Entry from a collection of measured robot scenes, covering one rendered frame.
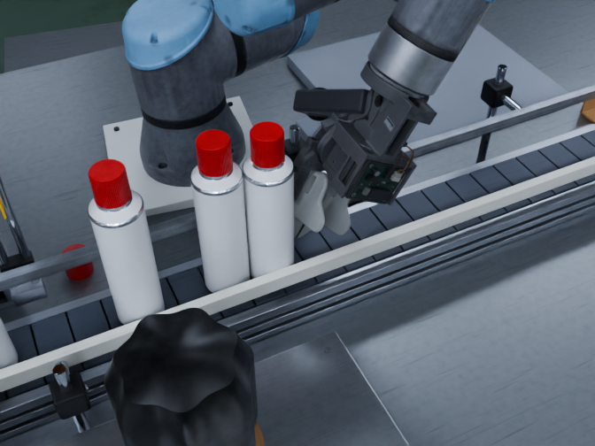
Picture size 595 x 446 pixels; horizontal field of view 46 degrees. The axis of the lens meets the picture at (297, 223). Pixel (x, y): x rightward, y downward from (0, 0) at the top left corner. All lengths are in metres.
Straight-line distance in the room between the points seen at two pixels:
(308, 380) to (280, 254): 0.14
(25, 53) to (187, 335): 1.03
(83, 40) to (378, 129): 0.80
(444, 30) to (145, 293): 0.39
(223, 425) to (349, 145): 0.37
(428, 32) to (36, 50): 0.87
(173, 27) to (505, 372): 0.55
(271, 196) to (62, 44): 0.76
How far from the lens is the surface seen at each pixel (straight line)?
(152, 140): 0.98
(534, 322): 0.88
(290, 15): 0.66
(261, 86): 1.20
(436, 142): 0.88
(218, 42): 0.92
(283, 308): 0.79
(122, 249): 0.69
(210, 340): 0.39
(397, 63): 0.67
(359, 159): 0.68
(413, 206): 0.91
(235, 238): 0.73
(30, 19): 3.34
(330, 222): 0.78
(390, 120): 0.68
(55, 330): 0.81
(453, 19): 0.67
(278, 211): 0.72
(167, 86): 0.91
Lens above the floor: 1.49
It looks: 44 degrees down
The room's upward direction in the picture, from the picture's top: straight up
